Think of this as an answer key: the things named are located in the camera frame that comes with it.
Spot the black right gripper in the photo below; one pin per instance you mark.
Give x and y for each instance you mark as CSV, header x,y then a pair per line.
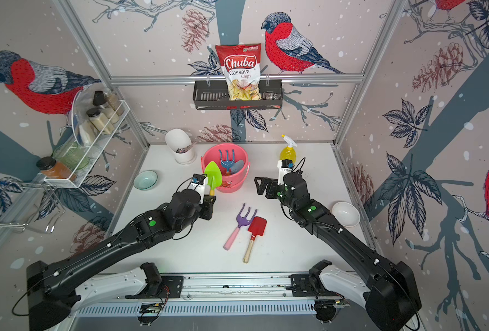
x,y
272,185

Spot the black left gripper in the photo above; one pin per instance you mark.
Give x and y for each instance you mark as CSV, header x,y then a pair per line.
x,y
208,203

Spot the light blue toy trowel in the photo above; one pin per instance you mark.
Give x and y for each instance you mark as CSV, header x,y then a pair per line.
x,y
236,167

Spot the pink plastic bucket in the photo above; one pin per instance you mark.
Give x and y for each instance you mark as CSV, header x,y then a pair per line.
x,y
230,183

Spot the blue toy fork yellow handle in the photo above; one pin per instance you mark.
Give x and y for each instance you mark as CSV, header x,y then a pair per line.
x,y
228,161

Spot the yellow spray bottle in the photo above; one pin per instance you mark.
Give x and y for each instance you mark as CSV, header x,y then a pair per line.
x,y
289,153

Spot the purple toy rake pink handle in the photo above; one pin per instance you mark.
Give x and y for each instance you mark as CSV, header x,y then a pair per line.
x,y
243,220

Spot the green toy shovel yellow handle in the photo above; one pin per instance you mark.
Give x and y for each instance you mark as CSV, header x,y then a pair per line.
x,y
214,176

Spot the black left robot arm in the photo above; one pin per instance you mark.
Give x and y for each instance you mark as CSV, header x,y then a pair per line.
x,y
56,290

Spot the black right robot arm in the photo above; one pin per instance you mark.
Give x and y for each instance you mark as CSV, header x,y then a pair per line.
x,y
392,298

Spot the light green bowl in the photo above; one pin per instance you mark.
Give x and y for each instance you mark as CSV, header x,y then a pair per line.
x,y
145,180

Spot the white ceramic cup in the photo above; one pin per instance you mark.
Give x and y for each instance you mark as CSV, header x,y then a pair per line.
x,y
181,146

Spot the white bowl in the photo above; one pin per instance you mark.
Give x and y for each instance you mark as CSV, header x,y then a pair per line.
x,y
346,213

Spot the red Chuba chips bag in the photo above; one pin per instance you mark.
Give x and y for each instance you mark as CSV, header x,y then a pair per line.
x,y
241,67

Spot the green glass jar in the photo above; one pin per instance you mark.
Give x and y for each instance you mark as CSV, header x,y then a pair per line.
x,y
72,155

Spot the spice bottle black cap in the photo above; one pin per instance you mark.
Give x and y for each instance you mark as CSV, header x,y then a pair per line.
x,y
100,121
100,101

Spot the orange jar black lid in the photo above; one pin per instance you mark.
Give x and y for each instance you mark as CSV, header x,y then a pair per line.
x,y
53,168

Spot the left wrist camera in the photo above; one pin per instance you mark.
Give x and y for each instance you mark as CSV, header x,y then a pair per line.
x,y
199,183

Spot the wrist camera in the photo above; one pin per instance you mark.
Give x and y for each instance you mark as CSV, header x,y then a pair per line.
x,y
199,183
284,166

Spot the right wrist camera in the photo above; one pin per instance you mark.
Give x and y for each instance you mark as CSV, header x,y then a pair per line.
x,y
284,166

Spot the red toy spade wooden handle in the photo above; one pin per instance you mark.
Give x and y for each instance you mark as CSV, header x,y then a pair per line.
x,y
256,229

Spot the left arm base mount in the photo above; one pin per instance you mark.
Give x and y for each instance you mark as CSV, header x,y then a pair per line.
x,y
157,286

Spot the black wall basket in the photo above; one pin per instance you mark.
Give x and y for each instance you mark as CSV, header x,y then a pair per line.
x,y
219,95

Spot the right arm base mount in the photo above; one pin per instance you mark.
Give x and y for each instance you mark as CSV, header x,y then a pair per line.
x,y
310,285

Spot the white wire wall shelf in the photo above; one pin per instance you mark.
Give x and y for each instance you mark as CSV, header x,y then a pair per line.
x,y
86,135

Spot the chrome wire rack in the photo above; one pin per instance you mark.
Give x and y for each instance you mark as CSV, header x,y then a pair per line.
x,y
23,204

